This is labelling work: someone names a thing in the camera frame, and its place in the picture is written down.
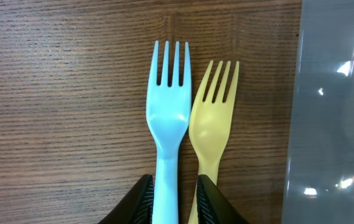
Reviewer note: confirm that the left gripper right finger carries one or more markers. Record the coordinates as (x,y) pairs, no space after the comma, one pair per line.
(212,206)

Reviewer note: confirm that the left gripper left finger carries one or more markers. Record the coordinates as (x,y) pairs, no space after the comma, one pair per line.
(136,206)

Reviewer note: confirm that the yellow plastic fork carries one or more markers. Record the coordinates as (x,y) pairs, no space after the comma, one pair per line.
(210,119)

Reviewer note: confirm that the light blue plastic fork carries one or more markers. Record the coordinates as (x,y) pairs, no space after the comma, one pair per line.
(168,111)

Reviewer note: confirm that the left clear plastic container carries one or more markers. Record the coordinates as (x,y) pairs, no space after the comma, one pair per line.
(319,186)

